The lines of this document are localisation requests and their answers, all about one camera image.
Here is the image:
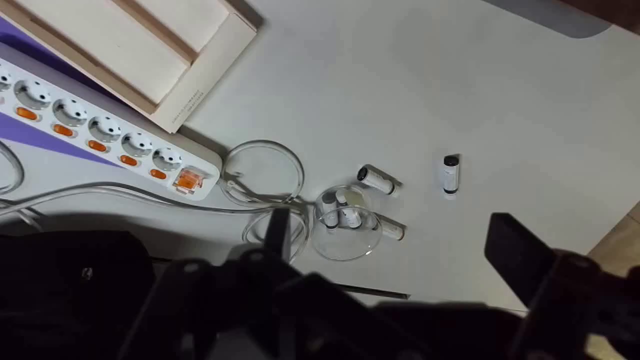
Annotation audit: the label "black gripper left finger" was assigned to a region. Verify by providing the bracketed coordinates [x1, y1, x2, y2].
[263, 209, 289, 261]

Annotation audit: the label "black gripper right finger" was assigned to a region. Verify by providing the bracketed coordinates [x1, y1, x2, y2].
[484, 213, 556, 306]

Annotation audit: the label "clear glass dish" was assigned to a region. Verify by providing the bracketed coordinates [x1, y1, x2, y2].
[311, 188, 380, 263]

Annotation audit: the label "small white vials in dish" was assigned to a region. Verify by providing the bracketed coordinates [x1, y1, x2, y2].
[317, 191, 362, 230]

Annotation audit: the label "white cylinder black cap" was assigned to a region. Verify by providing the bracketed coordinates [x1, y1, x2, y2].
[442, 154, 459, 195]

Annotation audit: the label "white cylinder lower right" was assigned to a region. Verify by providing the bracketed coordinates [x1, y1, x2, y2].
[375, 214, 405, 243]

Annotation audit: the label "white cylinder upper left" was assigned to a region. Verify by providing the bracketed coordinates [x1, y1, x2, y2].
[355, 165, 400, 196]

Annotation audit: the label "white power strip orange switches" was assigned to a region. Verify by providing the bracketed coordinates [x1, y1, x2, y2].
[0, 52, 222, 200]

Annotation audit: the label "light wooden tray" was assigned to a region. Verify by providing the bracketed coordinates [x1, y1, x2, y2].
[0, 0, 261, 133]

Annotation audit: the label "white power cable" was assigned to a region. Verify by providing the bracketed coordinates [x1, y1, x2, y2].
[0, 138, 316, 247]

